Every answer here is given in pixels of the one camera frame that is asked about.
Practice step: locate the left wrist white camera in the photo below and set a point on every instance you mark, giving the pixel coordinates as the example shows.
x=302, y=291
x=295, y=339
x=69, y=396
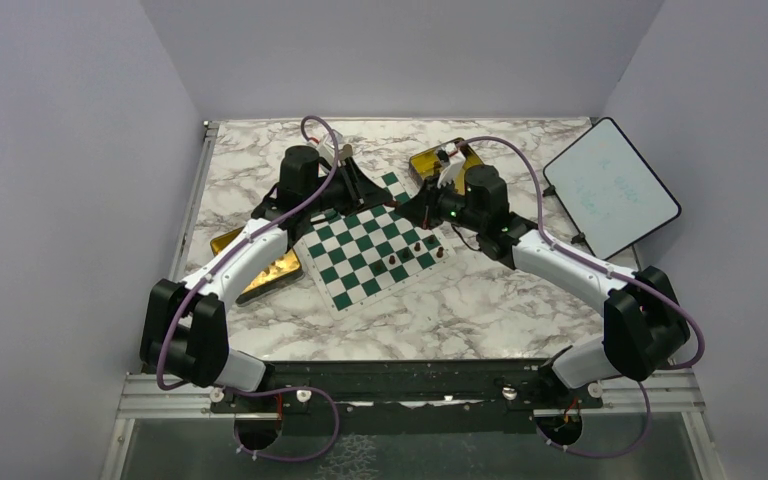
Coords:
x=329, y=154

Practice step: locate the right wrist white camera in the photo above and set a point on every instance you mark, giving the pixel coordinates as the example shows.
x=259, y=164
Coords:
x=452, y=164

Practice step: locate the small whiteboard tablet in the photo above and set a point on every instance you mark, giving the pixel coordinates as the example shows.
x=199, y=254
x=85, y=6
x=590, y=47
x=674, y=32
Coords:
x=610, y=192

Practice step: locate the gold tin with white pieces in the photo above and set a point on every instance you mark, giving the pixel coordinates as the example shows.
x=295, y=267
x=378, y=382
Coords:
x=281, y=272

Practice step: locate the green white chess board mat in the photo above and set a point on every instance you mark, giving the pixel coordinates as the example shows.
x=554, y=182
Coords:
x=338, y=252

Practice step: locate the wrist white camera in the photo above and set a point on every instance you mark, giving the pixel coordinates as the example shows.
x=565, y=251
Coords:
x=452, y=164
x=329, y=154

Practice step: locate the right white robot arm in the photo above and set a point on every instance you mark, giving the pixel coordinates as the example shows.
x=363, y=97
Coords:
x=642, y=328

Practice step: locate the black metal base frame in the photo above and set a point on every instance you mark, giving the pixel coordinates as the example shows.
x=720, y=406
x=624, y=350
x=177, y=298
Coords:
x=317, y=399

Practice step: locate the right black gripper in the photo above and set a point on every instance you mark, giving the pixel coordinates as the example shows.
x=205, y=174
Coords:
x=421, y=209

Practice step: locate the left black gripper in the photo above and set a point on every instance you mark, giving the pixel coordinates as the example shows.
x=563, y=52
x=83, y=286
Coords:
x=360, y=191

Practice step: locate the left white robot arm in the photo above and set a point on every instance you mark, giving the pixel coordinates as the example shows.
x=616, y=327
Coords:
x=185, y=332

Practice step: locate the gold tin with dark pieces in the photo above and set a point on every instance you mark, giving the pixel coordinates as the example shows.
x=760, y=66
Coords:
x=427, y=163

